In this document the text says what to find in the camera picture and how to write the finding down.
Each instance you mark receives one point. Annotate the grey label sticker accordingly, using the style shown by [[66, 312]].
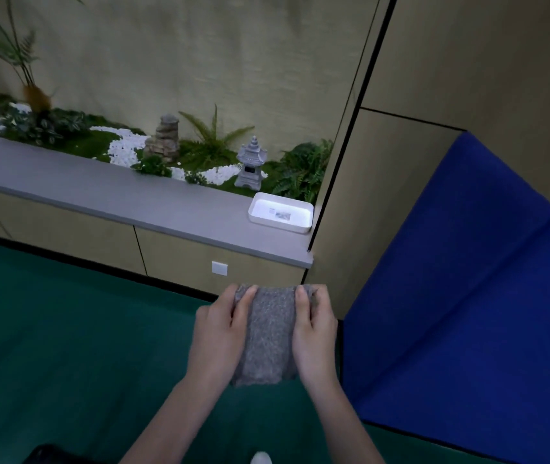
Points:
[[279, 215]]

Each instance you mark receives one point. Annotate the person's left thumb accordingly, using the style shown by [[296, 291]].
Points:
[[246, 306]]

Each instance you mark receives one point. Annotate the grey ledge top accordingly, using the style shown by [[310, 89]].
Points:
[[125, 198]]

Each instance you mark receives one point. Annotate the bushy dark green fern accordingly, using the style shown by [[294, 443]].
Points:
[[304, 171]]

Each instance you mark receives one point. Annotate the person's right hand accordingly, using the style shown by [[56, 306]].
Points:
[[316, 345]]

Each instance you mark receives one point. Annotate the spreading green fern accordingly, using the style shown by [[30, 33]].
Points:
[[212, 142]]

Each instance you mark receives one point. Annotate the grey cloth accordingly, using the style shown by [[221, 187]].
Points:
[[270, 338]]

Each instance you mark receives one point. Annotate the white wall socket plate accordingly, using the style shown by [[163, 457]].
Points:
[[219, 269]]

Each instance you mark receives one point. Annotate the blue padded mat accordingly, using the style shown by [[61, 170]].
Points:
[[473, 309]]

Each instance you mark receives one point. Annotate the person's right forearm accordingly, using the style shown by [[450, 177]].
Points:
[[340, 422]]

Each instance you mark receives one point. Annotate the variegated leafy ground plant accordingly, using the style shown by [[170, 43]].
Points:
[[45, 125]]

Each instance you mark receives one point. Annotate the bed of white pebbles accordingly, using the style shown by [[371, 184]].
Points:
[[124, 149]]

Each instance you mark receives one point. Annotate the grey stone pagoda lantern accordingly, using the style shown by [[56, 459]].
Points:
[[250, 164]]

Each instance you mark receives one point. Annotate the white rectangular tray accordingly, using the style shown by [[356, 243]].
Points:
[[280, 213]]

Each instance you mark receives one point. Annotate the green moss ground cover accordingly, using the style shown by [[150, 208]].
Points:
[[89, 142]]

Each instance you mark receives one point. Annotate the tall fern plant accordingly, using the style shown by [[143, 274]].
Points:
[[16, 48]]

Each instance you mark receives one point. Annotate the brown stacked stone ornament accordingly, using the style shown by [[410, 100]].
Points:
[[163, 140]]

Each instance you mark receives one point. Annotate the person's right thumb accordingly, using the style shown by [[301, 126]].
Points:
[[302, 306]]

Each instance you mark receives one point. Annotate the small green leafy plant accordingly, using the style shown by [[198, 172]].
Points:
[[153, 166]]

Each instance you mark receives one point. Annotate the person's left forearm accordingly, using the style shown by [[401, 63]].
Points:
[[173, 420]]

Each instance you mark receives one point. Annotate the person's white shoe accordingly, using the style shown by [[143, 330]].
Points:
[[261, 459]]

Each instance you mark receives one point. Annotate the black object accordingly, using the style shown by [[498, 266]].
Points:
[[55, 455]]

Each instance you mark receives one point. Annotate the person's left hand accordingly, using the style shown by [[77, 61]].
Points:
[[217, 340]]

